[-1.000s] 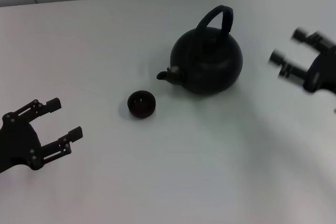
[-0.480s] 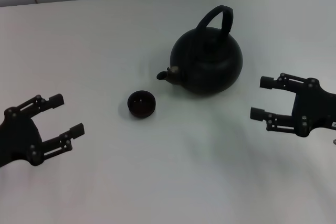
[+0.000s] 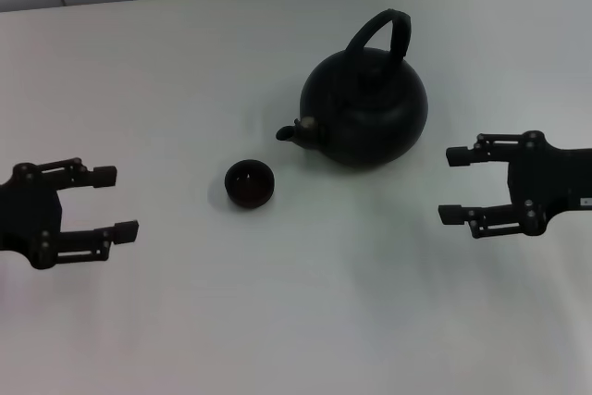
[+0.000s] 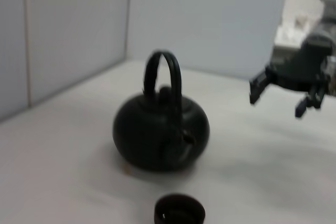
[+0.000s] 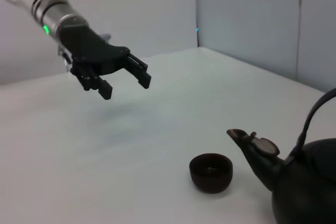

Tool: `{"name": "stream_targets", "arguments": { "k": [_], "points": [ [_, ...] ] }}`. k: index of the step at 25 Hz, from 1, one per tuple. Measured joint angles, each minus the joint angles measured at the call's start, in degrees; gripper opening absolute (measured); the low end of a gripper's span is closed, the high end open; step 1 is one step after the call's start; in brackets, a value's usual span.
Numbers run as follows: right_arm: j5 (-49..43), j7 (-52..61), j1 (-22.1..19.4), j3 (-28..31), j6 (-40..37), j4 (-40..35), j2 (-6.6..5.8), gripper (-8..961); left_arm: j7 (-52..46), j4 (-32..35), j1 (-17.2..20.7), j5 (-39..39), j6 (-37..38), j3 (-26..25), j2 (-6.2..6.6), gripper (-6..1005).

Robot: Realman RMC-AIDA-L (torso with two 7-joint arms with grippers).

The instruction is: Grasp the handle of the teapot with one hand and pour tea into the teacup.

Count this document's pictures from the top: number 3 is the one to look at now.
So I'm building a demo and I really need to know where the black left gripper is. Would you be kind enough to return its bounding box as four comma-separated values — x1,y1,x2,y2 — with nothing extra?
0,156,141,271

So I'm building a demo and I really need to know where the black round teapot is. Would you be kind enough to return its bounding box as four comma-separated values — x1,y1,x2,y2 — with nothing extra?
276,7,430,170

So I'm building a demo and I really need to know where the small dark teacup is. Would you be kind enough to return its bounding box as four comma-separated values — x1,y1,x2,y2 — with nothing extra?
224,158,276,210

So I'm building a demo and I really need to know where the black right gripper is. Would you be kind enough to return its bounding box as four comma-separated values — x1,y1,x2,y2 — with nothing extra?
437,129,592,240

